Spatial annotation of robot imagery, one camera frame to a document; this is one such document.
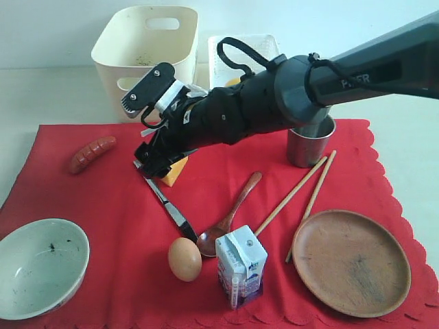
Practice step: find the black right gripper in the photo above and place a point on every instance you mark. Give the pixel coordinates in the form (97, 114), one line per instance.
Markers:
(215, 119)

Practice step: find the yellow cheese wedge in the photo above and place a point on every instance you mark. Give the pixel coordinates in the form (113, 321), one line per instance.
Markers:
(176, 169)

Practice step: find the red sausage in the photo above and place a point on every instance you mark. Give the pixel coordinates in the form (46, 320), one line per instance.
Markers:
(90, 152)

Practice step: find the brown egg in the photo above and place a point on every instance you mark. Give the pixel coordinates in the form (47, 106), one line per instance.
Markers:
(184, 259)

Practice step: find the yellow lemon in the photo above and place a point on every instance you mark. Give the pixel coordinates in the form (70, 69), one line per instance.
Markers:
(233, 82)

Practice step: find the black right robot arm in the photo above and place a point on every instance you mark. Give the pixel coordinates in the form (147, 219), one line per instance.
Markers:
(281, 93)

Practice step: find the silver table knife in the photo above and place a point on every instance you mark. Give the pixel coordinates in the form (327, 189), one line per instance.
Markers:
(183, 225)

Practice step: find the brown wooden spoon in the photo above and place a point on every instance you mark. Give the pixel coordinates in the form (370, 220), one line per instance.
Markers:
(206, 241)

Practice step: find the red tablecloth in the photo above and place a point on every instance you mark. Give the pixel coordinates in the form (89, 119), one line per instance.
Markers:
(128, 283)

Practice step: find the cream plastic bin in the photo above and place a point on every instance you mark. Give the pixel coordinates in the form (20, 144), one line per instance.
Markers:
(139, 37)

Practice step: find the small milk carton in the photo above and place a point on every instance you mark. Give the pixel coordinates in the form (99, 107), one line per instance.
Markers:
(241, 259)

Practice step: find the white ceramic bowl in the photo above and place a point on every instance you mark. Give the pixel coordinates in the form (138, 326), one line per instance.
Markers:
(43, 264)

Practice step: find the stainless steel cup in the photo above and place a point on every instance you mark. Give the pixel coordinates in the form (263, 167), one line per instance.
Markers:
(305, 145)

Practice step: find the white perforated basket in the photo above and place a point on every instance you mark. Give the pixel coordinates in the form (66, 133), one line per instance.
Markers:
(220, 74)

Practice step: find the brown wooden plate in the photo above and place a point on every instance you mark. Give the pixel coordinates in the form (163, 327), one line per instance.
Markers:
(351, 263)

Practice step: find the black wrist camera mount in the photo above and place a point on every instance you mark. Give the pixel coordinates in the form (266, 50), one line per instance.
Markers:
(158, 89)

